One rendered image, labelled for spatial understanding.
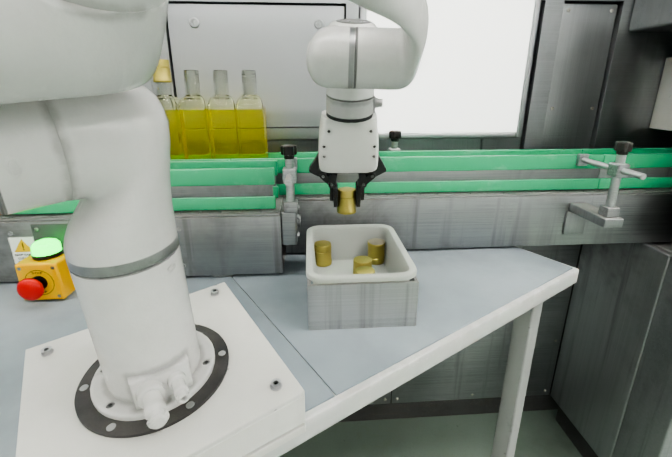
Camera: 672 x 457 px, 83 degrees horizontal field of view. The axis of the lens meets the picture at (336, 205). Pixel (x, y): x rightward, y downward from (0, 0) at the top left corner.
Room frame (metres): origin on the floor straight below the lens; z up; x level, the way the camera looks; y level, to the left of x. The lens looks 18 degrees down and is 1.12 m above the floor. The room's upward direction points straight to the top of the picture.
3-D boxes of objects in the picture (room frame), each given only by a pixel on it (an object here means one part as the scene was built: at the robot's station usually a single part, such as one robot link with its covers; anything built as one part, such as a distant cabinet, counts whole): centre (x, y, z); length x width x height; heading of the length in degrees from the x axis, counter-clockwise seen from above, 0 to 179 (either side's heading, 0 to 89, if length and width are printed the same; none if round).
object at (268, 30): (0.98, -0.03, 1.15); 0.90 x 0.03 x 0.34; 94
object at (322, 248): (0.70, 0.03, 0.79); 0.04 x 0.04 x 0.04
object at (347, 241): (0.62, -0.03, 0.80); 0.22 x 0.17 x 0.09; 4
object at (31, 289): (0.57, 0.51, 0.79); 0.04 x 0.03 x 0.04; 94
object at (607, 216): (0.76, -0.55, 0.90); 0.17 x 0.05 x 0.22; 4
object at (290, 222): (0.73, 0.09, 0.85); 0.09 x 0.04 x 0.07; 4
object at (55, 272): (0.62, 0.51, 0.79); 0.07 x 0.07 x 0.07; 4
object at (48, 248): (0.62, 0.51, 0.84); 0.04 x 0.04 x 0.03
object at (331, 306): (0.65, -0.03, 0.79); 0.27 x 0.17 x 0.08; 4
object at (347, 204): (0.67, -0.02, 0.91); 0.04 x 0.04 x 0.04
